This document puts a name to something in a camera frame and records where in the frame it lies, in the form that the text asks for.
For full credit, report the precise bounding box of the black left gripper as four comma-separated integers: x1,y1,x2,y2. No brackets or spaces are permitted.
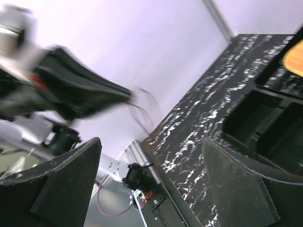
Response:
0,6,132,117

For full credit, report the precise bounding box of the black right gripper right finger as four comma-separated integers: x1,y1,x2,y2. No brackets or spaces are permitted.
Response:
202,138,303,227

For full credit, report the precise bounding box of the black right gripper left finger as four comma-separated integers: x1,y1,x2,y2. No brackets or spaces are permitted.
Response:
0,137,102,227

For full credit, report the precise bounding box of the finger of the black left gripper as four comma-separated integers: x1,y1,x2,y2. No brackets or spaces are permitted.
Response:
55,94,130,121

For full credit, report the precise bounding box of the brown cable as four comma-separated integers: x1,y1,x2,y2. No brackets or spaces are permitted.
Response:
126,87,161,140

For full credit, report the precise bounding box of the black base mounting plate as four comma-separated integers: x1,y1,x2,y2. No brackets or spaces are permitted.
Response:
132,163,202,227

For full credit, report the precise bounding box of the black three-compartment tray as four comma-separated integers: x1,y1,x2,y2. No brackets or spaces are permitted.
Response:
222,40,303,175

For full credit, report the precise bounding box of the orange woven mat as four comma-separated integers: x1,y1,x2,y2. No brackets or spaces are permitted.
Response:
283,40,303,77

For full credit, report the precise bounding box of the purple right arm hose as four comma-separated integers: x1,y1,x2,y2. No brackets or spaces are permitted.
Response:
97,177,133,216

